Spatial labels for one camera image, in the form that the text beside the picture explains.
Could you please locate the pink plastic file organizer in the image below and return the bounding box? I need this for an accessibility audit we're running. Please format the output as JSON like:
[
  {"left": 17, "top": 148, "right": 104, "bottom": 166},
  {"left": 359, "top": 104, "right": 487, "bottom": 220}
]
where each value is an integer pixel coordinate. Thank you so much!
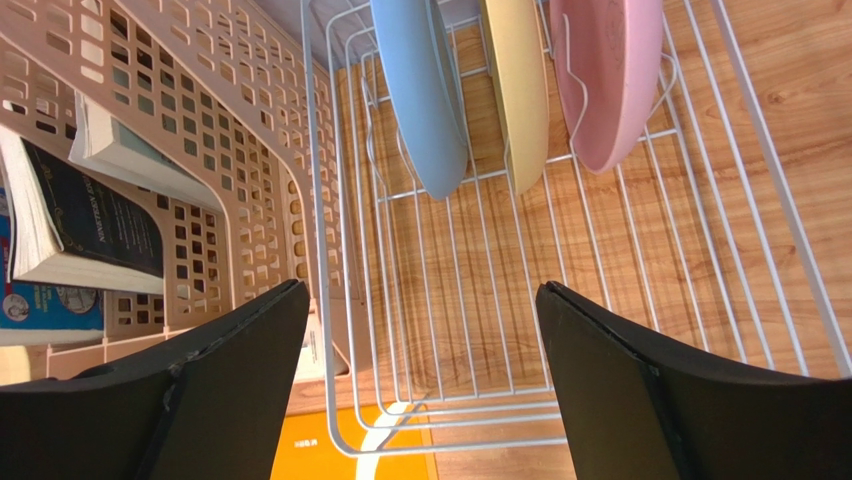
[{"left": 1, "top": 1, "right": 373, "bottom": 379}]

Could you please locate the blue plate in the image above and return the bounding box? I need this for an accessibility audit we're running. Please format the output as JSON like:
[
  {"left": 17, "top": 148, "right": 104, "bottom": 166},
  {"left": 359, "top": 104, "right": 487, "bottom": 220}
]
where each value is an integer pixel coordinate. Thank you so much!
[{"left": 370, "top": 0, "right": 468, "bottom": 200}]

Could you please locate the right book grey cover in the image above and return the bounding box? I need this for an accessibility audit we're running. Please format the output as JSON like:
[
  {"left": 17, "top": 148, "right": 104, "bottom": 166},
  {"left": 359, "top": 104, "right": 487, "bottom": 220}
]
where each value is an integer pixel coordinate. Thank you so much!
[{"left": 69, "top": 92, "right": 222, "bottom": 211}]

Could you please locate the left book blue cover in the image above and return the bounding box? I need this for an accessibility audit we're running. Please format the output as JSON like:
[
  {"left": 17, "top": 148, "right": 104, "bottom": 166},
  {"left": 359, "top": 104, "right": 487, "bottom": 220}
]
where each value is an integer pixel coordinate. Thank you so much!
[{"left": 1, "top": 192, "right": 104, "bottom": 347}]

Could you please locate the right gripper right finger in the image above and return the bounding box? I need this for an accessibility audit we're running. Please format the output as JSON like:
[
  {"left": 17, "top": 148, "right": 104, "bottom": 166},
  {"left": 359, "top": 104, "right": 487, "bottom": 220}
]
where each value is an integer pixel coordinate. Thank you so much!
[{"left": 536, "top": 281, "right": 851, "bottom": 479}]

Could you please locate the white wire dish rack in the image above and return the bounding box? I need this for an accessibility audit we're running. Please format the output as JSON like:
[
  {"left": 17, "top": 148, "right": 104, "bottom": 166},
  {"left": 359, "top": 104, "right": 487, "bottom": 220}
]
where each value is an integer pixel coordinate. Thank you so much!
[{"left": 303, "top": 1, "right": 851, "bottom": 456}]

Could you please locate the centre orange plastic sheet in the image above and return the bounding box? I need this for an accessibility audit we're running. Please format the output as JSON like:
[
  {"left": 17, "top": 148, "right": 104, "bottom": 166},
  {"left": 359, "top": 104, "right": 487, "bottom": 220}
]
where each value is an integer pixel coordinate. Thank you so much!
[{"left": 269, "top": 402, "right": 441, "bottom": 480}]

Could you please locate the pink plate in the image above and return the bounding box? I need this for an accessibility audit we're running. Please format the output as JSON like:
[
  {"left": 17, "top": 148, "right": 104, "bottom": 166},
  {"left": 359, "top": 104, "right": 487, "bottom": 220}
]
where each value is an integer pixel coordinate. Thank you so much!
[{"left": 549, "top": 0, "right": 664, "bottom": 174}]

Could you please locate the white power adapter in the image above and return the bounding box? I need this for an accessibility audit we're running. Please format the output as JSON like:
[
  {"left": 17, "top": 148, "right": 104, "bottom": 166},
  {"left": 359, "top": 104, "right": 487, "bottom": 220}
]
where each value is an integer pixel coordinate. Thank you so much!
[{"left": 294, "top": 311, "right": 350, "bottom": 384}]

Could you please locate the middle book black cover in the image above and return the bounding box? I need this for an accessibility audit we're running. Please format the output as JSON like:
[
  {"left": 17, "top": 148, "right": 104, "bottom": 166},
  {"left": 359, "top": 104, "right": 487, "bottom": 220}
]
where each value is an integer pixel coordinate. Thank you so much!
[{"left": 1, "top": 128, "right": 164, "bottom": 295}]

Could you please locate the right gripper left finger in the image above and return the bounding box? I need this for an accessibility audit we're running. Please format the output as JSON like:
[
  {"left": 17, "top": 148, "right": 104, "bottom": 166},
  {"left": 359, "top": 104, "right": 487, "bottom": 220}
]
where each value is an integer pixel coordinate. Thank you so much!
[{"left": 1, "top": 280, "right": 310, "bottom": 479}]

